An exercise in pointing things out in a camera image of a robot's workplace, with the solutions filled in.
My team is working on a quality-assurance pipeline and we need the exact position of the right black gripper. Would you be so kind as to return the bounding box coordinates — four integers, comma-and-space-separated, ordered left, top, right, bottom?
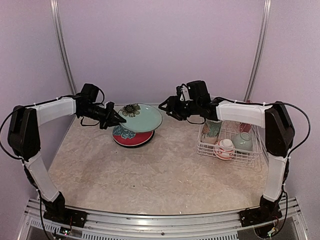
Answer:
159, 95, 201, 121

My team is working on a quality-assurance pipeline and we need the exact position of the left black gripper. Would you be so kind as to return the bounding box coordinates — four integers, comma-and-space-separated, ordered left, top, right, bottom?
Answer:
79, 101, 126, 129

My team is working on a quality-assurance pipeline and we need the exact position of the red teal floral plate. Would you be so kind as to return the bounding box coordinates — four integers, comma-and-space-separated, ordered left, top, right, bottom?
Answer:
111, 125, 154, 147

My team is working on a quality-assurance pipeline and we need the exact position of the light blue flower plate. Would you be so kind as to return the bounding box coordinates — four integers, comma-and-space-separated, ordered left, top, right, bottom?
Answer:
118, 103, 163, 133

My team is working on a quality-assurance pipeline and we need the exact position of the black striped rim plate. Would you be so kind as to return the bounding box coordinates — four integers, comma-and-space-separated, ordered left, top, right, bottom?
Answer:
113, 129, 155, 150

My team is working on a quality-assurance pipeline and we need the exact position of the red polka dot plate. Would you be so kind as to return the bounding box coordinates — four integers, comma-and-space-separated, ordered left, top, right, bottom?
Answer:
239, 122, 252, 133

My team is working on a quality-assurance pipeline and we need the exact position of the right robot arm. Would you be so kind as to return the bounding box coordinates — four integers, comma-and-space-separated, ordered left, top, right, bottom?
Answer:
158, 80, 296, 227

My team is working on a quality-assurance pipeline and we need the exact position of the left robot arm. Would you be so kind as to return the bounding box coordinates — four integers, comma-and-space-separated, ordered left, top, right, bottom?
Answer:
1, 83, 126, 223

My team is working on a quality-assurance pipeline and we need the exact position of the teal floral cup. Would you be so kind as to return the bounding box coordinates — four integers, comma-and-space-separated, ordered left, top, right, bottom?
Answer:
200, 119, 222, 145

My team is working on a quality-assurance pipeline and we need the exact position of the red white small bowl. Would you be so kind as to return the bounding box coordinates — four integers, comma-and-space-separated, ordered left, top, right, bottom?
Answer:
213, 138, 235, 161

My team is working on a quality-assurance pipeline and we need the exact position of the light green bowl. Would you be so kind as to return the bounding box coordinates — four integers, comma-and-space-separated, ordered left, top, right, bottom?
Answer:
231, 132, 253, 152

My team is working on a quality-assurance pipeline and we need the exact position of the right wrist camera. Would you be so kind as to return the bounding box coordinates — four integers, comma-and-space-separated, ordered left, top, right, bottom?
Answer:
176, 83, 190, 102

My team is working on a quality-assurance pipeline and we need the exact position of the white wire dish rack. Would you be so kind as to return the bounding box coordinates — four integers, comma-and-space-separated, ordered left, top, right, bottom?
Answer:
197, 121, 263, 165

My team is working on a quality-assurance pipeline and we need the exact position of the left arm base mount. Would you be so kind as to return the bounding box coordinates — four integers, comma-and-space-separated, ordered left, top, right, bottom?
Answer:
42, 195, 88, 228

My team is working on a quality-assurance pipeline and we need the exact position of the left aluminium post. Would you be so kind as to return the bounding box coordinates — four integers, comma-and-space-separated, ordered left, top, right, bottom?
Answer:
49, 0, 77, 94

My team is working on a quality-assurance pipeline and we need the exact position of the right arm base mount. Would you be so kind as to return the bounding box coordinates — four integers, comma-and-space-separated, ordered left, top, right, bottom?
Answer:
238, 196, 283, 227

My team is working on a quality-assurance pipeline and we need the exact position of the aluminium front rail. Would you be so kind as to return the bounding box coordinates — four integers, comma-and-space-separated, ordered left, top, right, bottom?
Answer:
16, 197, 310, 240

